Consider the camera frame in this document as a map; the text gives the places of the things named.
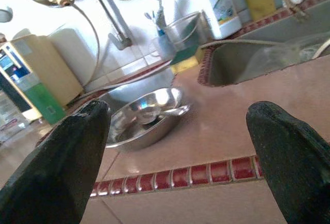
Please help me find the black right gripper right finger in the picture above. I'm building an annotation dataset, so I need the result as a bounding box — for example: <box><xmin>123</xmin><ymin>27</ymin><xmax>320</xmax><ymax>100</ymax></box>
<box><xmin>245</xmin><ymin>101</ymin><xmax>330</xmax><ymax>224</ymax></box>

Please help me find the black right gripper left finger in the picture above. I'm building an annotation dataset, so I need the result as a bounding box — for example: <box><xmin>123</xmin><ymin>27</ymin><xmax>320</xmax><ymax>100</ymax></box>
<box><xmin>0</xmin><ymin>99</ymin><xmax>112</xmax><ymax>224</ymax></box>

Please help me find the clear package pink label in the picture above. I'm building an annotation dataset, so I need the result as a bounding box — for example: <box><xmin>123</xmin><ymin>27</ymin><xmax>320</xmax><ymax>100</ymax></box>
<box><xmin>0</xmin><ymin>89</ymin><xmax>31</xmax><ymax>143</ymax></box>

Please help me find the shallow steel bowl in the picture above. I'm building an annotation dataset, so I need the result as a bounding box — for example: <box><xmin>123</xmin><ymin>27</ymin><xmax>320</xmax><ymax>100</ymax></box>
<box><xmin>105</xmin><ymin>87</ymin><xmax>191</xmax><ymax>153</ymax></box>

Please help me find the beige water purifier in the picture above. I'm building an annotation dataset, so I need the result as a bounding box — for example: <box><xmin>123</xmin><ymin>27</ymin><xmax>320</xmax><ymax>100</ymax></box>
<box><xmin>0</xmin><ymin>27</ymin><xmax>85</xmax><ymax>122</ymax></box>

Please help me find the clear plastic bag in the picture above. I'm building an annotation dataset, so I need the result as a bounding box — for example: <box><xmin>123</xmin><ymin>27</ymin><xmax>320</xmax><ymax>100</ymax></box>
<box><xmin>241</xmin><ymin>31</ymin><xmax>330</xmax><ymax>76</ymax></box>

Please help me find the metal spoon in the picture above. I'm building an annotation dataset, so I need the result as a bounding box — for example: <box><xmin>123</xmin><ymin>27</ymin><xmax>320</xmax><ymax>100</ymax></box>
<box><xmin>140</xmin><ymin>104</ymin><xmax>192</xmax><ymax>126</ymax></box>

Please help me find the green and yellow sponge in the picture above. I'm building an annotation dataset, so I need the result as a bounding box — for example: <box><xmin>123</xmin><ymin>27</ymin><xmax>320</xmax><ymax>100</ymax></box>
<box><xmin>169</xmin><ymin>45</ymin><xmax>201</xmax><ymax>75</ymax></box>

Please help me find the clear toothbrush cup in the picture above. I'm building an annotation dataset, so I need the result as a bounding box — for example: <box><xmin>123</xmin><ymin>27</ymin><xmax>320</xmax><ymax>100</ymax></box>
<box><xmin>151</xmin><ymin>34</ymin><xmax>178</xmax><ymax>62</ymax></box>

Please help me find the white detergent bottle yellow cap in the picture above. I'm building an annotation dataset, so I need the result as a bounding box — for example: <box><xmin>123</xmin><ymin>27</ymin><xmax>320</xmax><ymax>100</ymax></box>
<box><xmin>200</xmin><ymin>0</ymin><xmax>243</xmax><ymax>41</ymax></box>

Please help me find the blue toothbrush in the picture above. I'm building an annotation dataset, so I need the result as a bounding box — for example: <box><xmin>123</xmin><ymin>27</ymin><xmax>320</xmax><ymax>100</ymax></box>
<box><xmin>143</xmin><ymin>11</ymin><xmax>160</xmax><ymax>37</ymax></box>

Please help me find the white toothbrush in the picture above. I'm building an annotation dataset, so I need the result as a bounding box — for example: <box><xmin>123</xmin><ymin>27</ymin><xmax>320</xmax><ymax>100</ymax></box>
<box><xmin>153</xmin><ymin>0</ymin><xmax>168</xmax><ymax>36</ymax></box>

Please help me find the white drain hose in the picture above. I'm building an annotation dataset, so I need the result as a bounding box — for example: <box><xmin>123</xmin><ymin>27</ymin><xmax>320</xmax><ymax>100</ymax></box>
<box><xmin>200</xmin><ymin>38</ymin><xmax>285</xmax><ymax>50</ymax></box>

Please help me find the frayed hanging rope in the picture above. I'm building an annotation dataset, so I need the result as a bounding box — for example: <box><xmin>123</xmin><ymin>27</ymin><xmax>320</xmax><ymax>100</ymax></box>
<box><xmin>259</xmin><ymin>0</ymin><xmax>310</xmax><ymax>24</ymax></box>

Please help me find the chrome wall tap pipe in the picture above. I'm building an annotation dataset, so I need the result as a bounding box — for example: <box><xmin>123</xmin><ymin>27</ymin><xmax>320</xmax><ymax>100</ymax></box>
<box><xmin>84</xmin><ymin>0</ymin><xmax>133</xmax><ymax>51</ymax></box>

